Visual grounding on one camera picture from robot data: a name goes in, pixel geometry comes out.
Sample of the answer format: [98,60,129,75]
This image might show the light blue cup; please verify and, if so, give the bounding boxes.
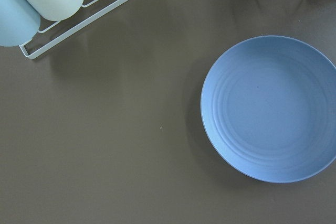
[1,0,40,47]

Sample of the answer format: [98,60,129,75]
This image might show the blue round plate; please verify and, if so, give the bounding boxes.
[201,35,335,183]

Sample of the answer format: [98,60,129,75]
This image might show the white wire cup rack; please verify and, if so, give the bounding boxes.
[19,0,129,59]

